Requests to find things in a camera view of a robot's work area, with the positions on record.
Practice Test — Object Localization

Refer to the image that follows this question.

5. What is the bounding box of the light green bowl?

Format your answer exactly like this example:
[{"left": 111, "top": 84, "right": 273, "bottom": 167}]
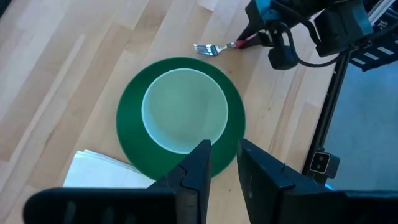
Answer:
[{"left": 141, "top": 68, "right": 229, "bottom": 155}]

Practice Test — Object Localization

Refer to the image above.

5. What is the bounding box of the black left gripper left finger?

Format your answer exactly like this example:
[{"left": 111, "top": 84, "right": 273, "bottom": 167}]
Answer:
[{"left": 148, "top": 139, "right": 213, "bottom": 224}]

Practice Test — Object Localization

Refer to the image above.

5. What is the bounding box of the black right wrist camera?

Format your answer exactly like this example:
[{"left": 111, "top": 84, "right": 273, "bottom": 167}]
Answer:
[{"left": 267, "top": 29, "right": 299, "bottom": 71}]

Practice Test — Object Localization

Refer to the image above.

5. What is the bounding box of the red-handled metal fork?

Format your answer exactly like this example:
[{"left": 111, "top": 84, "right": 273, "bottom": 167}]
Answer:
[{"left": 193, "top": 32, "right": 259, "bottom": 57}]

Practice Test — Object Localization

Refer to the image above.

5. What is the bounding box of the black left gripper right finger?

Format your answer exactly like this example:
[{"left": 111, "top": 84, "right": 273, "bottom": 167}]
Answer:
[{"left": 236, "top": 138, "right": 343, "bottom": 224}]

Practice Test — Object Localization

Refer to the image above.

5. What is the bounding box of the dark green plate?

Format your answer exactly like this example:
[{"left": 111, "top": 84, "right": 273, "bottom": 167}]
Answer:
[{"left": 116, "top": 57, "right": 246, "bottom": 181}]

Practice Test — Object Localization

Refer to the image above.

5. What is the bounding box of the black table frame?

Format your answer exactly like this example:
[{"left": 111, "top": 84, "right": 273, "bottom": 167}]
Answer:
[{"left": 302, "top": 51, "right": 351, "bottom": 184}]

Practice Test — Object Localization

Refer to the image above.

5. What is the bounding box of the white folded napkin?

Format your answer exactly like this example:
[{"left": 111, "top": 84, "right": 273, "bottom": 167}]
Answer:
[{"left": 63, "top": 149, "right": 156, "bottom": 189}]

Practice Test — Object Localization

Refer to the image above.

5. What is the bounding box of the silver aluminium bracket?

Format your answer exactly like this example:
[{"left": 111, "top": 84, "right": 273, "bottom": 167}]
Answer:
[{"left": 366, "top": 0, "right": 398, "bottom": 26}]

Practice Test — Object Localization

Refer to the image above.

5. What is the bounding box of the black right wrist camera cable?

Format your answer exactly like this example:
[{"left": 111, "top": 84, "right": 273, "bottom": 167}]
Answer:
[{"left": 276, "top": 2, "right": 355, "bottom": 68}]

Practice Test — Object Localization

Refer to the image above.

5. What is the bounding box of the black table-level camera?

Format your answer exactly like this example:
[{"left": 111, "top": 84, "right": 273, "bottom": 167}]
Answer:
[{"left": 309, "top": 151, "right": 341, "bottom": 179}]

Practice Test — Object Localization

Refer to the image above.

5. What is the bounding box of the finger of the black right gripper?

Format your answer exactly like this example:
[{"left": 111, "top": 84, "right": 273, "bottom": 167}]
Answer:
[
  {"left": 237, "top": 0, "right": 272, "bottom": 43},
  {"left": 239, "top": 30, "right": 275, "bottom": 50}
]

